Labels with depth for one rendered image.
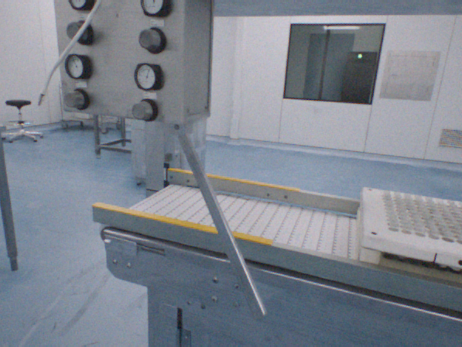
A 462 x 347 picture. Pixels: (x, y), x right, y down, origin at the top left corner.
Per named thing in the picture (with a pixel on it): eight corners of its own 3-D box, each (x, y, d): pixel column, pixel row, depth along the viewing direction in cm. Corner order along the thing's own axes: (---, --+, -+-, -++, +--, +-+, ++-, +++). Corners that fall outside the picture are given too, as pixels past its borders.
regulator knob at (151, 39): (135, 52, 45) (133, 16, 44) (145, 53, 47) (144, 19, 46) (156, 53, 44) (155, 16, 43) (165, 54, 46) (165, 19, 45)
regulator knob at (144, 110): (128, 122, 48) (127, 91, 47) (138, 120, 50) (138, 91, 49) (148, 125, 47) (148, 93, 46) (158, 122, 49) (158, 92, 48)
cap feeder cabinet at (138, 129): (131, 185, 362) (128, 115, 341) (159, 172, 414) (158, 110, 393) (183, 194, 343) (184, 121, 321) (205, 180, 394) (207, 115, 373)
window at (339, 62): (282, 98, 564) (290, 23, 531) (282, 98, 565) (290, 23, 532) (371, 104, 520) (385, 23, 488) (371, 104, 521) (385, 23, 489)
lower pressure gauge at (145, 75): (133, 89, 48) (132, 62, 47) (139, 89, 49) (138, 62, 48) (156, 91, 47) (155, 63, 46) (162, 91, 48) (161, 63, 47)
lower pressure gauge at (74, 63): (65, 78, 52) (63, 53, 51) (72, 78, 53) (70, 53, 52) (84, 80, 50) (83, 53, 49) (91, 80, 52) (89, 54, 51)
